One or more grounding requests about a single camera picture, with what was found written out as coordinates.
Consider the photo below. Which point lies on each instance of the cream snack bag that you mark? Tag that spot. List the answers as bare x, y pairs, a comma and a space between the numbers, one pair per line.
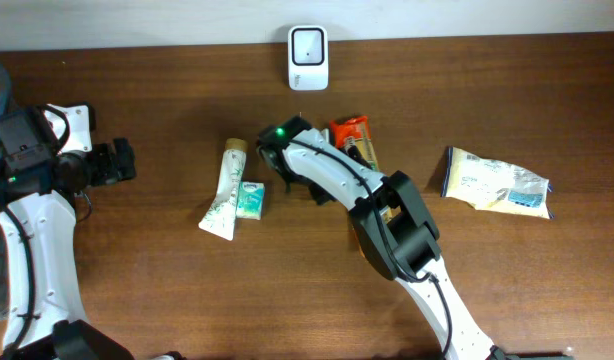
494, 185

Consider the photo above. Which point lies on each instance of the small teal tissue pack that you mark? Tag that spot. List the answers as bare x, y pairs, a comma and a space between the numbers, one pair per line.
250, 200

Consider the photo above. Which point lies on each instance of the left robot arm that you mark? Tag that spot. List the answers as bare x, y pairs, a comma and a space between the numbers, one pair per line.
47, 159

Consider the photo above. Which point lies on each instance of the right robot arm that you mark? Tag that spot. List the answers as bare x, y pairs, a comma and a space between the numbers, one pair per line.
393, 226

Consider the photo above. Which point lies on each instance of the white tube gold cap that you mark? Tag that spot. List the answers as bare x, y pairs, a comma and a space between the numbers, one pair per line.
220, 218

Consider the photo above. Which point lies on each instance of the white barcode scanner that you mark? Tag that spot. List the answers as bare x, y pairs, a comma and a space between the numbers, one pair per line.
308, 58

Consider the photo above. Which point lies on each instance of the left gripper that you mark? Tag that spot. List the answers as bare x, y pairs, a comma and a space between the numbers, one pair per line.
110, 171

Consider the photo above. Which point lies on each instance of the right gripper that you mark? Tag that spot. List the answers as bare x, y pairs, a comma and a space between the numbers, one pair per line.
319, 196

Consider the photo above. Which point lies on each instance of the spaghetti pack orange ends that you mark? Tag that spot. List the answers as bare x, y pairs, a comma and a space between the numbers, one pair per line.
352, 136

